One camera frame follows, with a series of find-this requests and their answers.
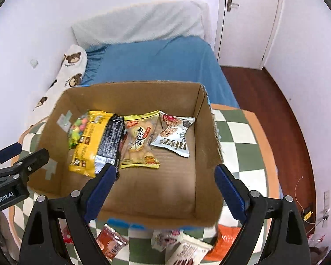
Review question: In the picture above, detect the white wafer stick packet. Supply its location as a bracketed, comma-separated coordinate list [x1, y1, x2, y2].
[166, 235, 213, 265]

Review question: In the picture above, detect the brown pastry snack packet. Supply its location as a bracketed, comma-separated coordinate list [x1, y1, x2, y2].
[96, 224, 129, 262]

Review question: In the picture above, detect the thin wire on floor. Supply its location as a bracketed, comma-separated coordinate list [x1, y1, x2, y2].
[293, 175, 311, 223]

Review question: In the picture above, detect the small red snack packet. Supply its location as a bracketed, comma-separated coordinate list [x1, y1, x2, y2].
[61, 226, 73, 244]

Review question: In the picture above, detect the orange chip packet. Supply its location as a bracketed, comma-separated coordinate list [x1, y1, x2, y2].
[204, 224, 241, 261]

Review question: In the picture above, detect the white wall socket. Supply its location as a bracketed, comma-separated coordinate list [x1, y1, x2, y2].
[322, 190, 330, 228]

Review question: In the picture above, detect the bear print white blanket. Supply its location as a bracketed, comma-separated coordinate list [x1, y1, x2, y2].
[27, 44, 88, 127]

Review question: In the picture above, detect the white cookie snack packet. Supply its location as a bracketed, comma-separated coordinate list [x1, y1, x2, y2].
[151, 111, 196, 158]

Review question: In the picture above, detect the metal door handle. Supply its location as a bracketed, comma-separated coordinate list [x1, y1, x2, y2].
[227, 0, 240, 12]

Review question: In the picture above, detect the yellow black chocolate bag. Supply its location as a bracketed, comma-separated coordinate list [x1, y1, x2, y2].
[68, 111, 127, 178]

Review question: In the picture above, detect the open cardboard milk box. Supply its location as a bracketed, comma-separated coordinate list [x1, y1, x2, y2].
[28, 81, 223, 229]

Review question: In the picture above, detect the yellow egg biscuit packet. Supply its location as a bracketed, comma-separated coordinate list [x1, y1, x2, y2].
[119, 110, 160, 169]

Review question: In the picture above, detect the green white checkered mat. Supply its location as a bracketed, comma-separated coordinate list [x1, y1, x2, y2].
[5, 104, 280, 264]

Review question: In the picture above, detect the grey white pillow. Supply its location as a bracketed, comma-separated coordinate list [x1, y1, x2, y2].
[71, 1, 212, 49]

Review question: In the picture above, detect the blue bed sheet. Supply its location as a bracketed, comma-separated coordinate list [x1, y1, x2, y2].
[81, 36, 239, 108]

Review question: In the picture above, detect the white door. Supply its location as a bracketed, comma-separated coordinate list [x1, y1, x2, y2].
[218, 0, 282, 69]

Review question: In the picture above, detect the green fruit candy packet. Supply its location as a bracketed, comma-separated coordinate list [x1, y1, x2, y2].
[68, 112, 88, 150]

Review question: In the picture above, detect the small white jelly packet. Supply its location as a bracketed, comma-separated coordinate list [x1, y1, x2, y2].
[150, 230, 183, 252]

